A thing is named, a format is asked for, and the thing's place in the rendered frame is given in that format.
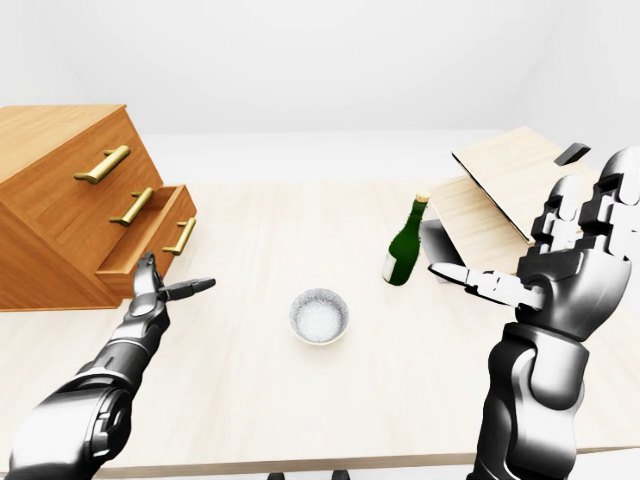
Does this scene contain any wooden cabinet with drawers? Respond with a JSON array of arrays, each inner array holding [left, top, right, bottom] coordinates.
[[0, 103, 198, 313]]

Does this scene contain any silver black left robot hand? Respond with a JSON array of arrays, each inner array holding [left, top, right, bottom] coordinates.
[[130, 252, 218, 322]]

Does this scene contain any speckled grey bowl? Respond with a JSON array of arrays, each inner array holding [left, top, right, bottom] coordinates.
[[288, 286, 352, 348]]

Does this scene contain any long brass drawer handle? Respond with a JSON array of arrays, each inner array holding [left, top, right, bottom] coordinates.
[[73, 144, 132, 186]]

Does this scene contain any medium brass drawer handle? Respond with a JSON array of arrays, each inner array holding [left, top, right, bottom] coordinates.
[[109, 187, 154, 228]]

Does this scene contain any green glass bottle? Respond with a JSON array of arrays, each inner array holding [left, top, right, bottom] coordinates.
[[382, 190, 433, 288]]

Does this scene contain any wooden drawer with short handle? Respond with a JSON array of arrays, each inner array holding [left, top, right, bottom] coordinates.
[[95, 183, 198, 308]]

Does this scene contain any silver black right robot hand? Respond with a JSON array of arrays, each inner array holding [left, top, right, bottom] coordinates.
[[427, 146, 640, 344]]

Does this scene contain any pale wooden box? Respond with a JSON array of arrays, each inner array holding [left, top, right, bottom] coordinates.
[[429, 125, 604, 279]]

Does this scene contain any wooden drawer with medium handle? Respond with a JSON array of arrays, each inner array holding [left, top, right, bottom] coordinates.
[[49, 182, 176, 269]]

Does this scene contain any short brass drawer handle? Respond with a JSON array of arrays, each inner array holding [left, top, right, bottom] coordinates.
[[161, 217, 198, 257]]

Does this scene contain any wooden drawer with long handle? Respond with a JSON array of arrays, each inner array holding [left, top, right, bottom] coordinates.
[[0, 106, 166, 236]]

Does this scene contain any small black block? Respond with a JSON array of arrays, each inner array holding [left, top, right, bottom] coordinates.
[[553, 142, 591, 166]]

